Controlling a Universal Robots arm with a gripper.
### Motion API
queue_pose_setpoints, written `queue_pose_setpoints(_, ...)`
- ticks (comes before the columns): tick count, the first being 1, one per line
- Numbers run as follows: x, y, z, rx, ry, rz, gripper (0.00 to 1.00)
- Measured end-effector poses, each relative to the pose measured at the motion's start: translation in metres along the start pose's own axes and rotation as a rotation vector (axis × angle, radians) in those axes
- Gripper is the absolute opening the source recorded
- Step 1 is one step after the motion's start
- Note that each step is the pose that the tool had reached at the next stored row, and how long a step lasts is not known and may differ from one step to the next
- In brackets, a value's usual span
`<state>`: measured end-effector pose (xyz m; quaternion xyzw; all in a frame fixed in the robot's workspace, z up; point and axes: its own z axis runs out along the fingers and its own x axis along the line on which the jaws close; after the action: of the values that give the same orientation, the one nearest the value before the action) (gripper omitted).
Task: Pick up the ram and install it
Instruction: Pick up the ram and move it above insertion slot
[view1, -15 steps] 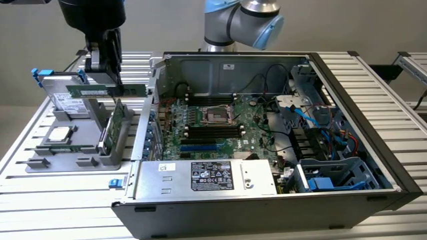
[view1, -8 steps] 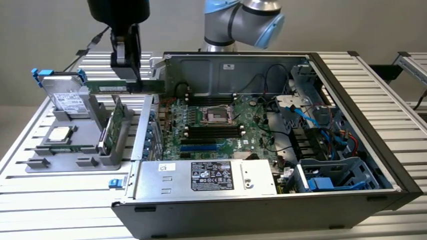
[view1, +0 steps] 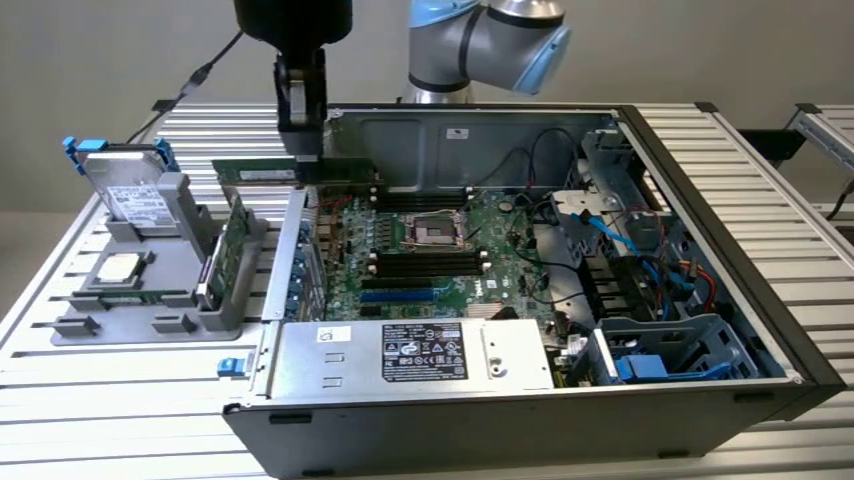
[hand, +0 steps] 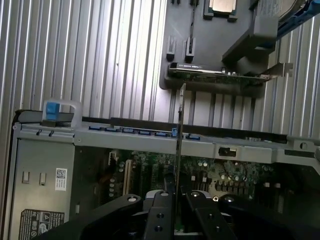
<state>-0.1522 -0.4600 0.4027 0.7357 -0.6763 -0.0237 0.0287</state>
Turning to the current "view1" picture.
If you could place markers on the blue expansion slot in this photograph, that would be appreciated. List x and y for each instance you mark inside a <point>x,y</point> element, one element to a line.
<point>396,295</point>

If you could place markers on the CPU socket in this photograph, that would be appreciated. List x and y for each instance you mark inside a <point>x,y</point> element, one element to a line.
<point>432,230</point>

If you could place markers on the black open PC case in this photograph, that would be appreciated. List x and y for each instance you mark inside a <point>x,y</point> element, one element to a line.
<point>467,435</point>

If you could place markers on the silver power supply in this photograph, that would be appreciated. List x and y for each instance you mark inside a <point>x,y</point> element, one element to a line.
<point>360,360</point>

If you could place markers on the silver chipset heatsink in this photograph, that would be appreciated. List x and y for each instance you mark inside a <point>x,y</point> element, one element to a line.
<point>492,311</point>

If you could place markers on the metal optical drive cage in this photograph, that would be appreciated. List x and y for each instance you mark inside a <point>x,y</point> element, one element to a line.
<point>603,175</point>

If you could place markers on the blue case latch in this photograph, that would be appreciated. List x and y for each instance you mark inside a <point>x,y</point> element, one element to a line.
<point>228,366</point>

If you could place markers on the grey-blue disk bay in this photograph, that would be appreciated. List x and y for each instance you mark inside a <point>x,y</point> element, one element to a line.
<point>694,345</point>

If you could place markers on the grey parts rack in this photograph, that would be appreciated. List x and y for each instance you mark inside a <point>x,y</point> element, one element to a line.
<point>220,250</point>

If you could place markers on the silver CPU chip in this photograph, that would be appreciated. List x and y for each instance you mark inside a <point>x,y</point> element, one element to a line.
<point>120,270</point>

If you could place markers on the green RAM stick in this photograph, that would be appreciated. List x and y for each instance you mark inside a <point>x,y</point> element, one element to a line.
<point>260,172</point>
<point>133,296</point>

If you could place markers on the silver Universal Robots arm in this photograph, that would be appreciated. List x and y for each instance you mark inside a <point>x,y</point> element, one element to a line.
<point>460,40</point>

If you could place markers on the green graphics card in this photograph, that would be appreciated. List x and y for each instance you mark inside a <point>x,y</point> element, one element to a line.
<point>229,245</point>

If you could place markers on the hard disk with blue caddy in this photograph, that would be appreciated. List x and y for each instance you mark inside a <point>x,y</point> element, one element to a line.
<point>129,190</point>

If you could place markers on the black table end cap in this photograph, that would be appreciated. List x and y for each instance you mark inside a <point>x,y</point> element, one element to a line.
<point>161,105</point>
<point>704,107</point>
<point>808,108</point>

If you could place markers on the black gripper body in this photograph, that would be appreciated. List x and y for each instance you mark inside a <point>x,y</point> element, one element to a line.
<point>293,20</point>

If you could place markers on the black expansion slot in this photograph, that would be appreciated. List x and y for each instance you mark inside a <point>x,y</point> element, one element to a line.
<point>396,283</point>

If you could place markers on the black table bracket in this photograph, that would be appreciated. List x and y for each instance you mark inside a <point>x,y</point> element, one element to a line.
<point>767,144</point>

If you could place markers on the black RAM slot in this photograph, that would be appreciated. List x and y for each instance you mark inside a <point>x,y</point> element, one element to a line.
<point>420,194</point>
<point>420,199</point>
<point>427,256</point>
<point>427,261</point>
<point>427,272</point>
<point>420,203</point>
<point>427,267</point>
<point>420,208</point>

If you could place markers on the blue drive caddy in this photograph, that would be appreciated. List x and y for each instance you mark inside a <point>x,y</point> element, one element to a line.
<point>642,369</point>

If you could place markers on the green motherboard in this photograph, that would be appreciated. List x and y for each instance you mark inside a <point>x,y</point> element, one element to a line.
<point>514,235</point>

